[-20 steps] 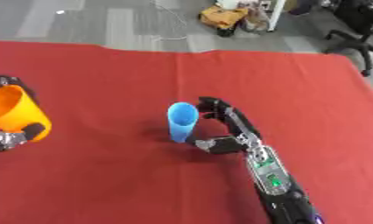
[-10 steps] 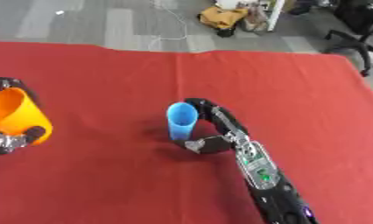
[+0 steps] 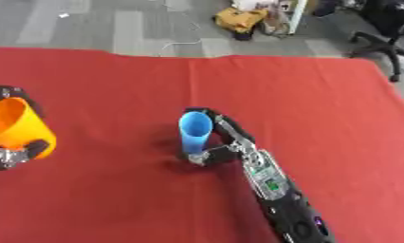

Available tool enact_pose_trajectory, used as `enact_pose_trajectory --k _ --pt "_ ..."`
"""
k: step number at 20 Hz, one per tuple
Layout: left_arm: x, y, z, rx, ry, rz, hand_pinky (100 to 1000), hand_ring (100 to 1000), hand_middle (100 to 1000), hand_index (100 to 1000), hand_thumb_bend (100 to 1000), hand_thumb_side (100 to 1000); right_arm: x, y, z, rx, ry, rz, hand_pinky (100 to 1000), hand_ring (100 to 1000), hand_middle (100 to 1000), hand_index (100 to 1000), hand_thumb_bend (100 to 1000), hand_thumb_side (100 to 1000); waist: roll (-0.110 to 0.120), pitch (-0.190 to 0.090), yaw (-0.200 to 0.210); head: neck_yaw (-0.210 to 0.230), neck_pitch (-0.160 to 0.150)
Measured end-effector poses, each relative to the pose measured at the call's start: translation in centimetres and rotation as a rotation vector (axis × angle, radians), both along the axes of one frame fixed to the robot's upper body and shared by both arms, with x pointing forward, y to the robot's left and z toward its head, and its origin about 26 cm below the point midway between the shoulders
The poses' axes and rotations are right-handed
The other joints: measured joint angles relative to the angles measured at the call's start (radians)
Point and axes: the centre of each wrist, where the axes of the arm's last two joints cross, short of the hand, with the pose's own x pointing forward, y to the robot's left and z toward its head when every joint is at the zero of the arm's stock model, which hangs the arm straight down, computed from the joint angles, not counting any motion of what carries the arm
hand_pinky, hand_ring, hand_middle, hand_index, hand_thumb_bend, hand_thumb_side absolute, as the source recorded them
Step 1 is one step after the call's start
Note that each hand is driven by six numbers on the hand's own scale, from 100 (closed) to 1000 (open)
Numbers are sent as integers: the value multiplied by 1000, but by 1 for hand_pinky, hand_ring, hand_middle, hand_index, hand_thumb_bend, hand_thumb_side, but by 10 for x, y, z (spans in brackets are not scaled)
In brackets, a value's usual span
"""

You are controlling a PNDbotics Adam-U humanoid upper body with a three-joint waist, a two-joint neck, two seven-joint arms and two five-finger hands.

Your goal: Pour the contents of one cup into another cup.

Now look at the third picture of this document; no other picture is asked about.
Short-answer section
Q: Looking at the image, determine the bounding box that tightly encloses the black office chair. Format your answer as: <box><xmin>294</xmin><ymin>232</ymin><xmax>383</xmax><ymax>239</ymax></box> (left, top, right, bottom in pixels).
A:
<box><xmin>311</xmin><ymin>0</ymin><xmax>404</xmax><ymax>84</ymax></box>

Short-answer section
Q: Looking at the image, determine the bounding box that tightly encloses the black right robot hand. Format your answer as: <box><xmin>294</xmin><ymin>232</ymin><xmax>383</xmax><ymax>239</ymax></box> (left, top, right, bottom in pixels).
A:
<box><xmin>183</xmin><ymin>106</ymin><xmax>259</xmax><ymax>167</ymax></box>

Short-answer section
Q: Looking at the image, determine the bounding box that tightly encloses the white furniture post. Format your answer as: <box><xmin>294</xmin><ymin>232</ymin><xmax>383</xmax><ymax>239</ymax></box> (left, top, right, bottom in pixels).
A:
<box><xmin>286</xmin><ymin>0</ymin><xmax>310</xmax><ymax>36</ymax></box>

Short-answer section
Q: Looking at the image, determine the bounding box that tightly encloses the yellow bag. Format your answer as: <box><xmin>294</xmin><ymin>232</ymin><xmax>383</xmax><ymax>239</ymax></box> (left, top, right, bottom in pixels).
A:
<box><xmin>211</xmin><ymin>7</ymin><xmax>270</xmax><ymax>34</ymax></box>

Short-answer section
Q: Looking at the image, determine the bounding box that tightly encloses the orange plastic cup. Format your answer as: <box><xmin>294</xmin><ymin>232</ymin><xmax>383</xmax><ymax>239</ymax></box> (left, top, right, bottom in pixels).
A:
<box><xmin>0</xmin><ymin>96</ymin><xmax>60</xmax><ymax>160</ymax></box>

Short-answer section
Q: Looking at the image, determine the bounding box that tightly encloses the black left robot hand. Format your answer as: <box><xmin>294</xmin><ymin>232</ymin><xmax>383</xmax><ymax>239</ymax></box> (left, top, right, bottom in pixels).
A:
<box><xmin>0</xmin><ymin>84</ymin><xmax>51</xmax><ymax>172</ymax></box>

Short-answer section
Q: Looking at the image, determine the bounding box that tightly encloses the blue plastic cup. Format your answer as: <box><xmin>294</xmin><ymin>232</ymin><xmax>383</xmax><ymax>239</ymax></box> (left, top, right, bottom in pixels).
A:
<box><xmin>176</xmin><ymin>111</ymin><xmax>215</xmax><ymax>156</ymax></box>

